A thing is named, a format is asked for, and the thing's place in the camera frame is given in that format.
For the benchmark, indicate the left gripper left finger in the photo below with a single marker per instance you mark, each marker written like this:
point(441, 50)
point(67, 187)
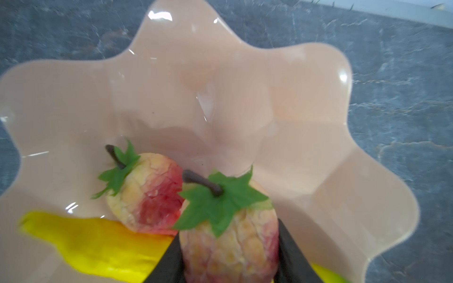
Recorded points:
point(170, 268)

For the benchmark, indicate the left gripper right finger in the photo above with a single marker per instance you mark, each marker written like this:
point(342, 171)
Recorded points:
point(293, 267)

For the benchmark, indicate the small yellow banana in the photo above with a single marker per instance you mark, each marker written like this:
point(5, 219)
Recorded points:
point(107, 248)

